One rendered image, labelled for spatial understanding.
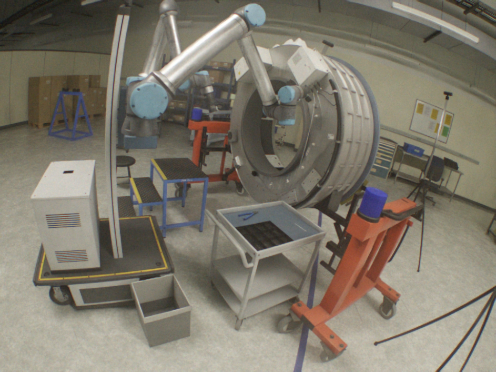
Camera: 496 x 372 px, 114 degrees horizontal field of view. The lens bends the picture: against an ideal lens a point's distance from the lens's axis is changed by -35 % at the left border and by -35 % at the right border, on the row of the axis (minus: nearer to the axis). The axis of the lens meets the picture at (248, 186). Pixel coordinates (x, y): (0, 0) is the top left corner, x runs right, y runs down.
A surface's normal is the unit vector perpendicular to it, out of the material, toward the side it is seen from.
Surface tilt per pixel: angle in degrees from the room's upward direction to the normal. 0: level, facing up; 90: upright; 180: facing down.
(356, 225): 90
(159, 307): 90
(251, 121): 86
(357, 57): 90
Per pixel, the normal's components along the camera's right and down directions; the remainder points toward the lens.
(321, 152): -0.83, 0.07
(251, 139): 0.55, -0.12
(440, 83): -0.30, 0.32
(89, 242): 0.47, 0.41
